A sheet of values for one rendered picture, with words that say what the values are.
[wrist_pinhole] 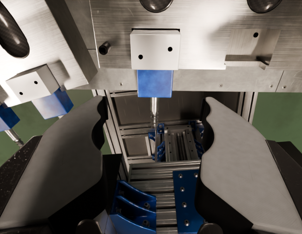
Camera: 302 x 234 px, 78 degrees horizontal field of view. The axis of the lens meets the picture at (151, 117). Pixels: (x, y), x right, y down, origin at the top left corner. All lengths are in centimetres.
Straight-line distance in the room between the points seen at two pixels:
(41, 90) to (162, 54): 18
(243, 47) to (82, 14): 23
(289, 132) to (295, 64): 142
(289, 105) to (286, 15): 131
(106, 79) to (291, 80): 32
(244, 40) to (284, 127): 140
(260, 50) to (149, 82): 15
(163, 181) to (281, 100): 110
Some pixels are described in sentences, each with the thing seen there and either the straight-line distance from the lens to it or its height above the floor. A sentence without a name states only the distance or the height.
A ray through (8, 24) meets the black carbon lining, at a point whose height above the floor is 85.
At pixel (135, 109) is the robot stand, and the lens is 106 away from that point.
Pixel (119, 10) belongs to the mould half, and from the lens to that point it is 23.
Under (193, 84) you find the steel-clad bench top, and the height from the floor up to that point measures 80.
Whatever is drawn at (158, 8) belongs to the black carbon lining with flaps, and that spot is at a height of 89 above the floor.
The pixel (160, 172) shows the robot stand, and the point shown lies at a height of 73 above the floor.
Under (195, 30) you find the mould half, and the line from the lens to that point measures 23.
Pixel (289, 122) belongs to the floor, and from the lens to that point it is 163.
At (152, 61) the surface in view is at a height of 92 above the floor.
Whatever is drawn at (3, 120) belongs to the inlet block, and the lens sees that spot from 39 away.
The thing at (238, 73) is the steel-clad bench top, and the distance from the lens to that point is 36.
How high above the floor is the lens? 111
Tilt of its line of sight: 57 degrees down
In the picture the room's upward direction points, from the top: 177 degrees counter-clockwise
